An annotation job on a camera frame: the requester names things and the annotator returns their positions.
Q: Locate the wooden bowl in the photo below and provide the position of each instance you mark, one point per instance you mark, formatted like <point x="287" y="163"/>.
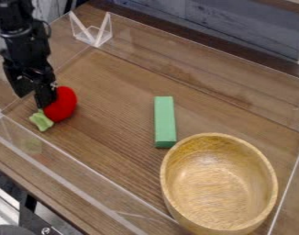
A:
<point x="219" y="185"/>

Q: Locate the green rectangular block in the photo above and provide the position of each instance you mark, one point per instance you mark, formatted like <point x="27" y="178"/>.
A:
<point x="165" y="122"/>

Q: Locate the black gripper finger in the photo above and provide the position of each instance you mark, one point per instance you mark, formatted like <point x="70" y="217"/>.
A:
<point x="22" y="86"/>
<point x="45" y="93"/>

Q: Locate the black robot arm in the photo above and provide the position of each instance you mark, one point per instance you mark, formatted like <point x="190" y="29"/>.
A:
<point x="18" y="9"/>

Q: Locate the black table frame bracket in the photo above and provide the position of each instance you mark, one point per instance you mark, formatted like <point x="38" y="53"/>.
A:
<point x="30" y="220"/>

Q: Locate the red plush strawberry toy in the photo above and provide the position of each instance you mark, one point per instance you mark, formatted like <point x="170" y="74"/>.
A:
<point x="58" y="111"/>

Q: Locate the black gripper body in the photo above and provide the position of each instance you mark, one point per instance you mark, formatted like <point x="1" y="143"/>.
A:
<point x="26" y="55"/>

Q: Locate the clear acrylic enclosure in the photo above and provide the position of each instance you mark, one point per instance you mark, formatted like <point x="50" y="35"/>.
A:
<point x="93" y="167"/>

